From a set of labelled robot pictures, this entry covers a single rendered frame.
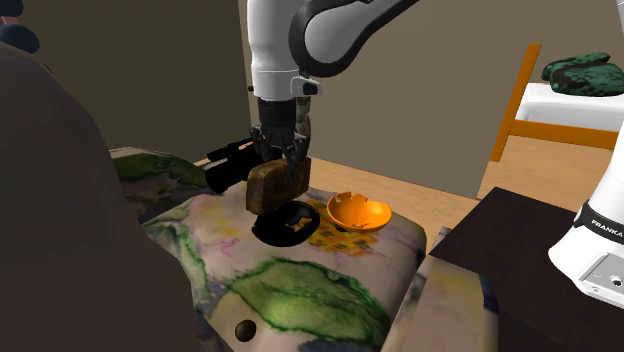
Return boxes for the orange framed bed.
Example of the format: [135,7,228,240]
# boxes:
[489,43,624,164]

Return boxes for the floral patterned sofa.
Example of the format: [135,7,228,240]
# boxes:
[109,146,499,352]

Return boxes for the brown bread slice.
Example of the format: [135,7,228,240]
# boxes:
[245,156,313,216]

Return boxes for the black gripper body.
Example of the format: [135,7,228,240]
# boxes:
[257,97,298,149]

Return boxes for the black bowl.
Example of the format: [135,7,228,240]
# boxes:
[250,200,322,248]

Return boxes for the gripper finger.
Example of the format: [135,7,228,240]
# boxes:
[249,125,278,163]
[284,130,312,179]

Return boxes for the large dark brown cushion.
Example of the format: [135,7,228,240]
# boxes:
[0,40,204,352]

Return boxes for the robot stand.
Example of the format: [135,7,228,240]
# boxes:
[428,186,624,352]

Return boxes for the black elongated device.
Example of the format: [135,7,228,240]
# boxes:
[200,137,265,195]

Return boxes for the orange bowl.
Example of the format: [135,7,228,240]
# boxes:
[325,191,394,234]

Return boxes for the small brown ball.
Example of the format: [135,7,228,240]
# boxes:
[234,319,259,343]

